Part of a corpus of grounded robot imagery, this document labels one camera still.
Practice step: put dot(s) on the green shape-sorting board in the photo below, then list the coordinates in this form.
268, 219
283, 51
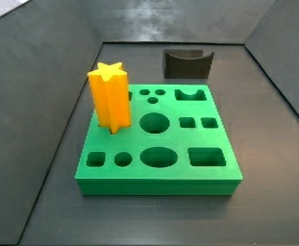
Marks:
173, 152

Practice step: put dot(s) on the yellow star-shaped peg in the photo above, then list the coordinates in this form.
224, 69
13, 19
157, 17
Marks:
108, 84

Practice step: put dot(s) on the dark grey curved holder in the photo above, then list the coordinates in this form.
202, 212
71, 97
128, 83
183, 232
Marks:
187, 64

